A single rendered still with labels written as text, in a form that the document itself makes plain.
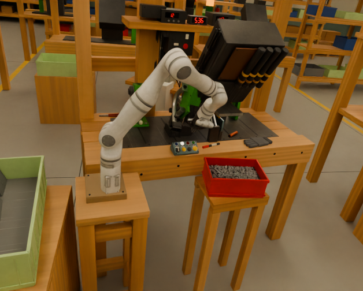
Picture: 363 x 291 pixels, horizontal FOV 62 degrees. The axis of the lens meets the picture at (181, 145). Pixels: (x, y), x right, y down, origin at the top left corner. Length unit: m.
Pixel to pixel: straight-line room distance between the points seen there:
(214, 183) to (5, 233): 0.94
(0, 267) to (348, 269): 2.33
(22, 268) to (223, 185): 0.96
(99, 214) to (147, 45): 1.16
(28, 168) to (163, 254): 1.19
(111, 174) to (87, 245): 0.34
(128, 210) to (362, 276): 1.94
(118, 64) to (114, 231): 1.15
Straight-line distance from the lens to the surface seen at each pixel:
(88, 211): 1.43
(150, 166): 1.71
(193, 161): 1.79
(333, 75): 7.42
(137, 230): 1.49
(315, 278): 2.58
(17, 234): 1.39
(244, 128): 2.22
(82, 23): 2.00
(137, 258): 1.64
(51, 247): 1.39
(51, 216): 1.52
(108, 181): 1.42
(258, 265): 2.47
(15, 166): 1.67
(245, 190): 1.65
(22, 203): 1.53
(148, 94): 1.19
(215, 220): 1.67
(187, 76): 1.17
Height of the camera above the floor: 1.79
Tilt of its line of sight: 29 degrees down
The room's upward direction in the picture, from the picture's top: 7 degrees clockwise
